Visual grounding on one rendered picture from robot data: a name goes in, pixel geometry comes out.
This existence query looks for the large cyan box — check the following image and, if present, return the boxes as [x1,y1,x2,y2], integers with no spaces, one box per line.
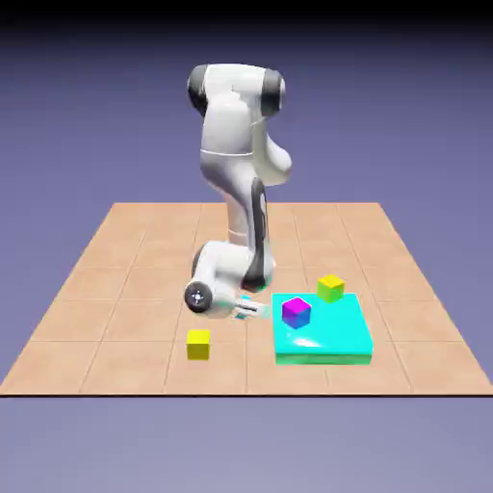
[271,292,375,366]

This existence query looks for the small yellow cube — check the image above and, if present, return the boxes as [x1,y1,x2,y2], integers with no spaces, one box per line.
[316,273,346,304]
[186,329,212,362]

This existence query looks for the small magenta cube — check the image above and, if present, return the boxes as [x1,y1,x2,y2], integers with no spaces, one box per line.
[281,296,312,330]

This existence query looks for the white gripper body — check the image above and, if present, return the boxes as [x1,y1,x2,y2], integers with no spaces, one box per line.
[233,295,272,321]

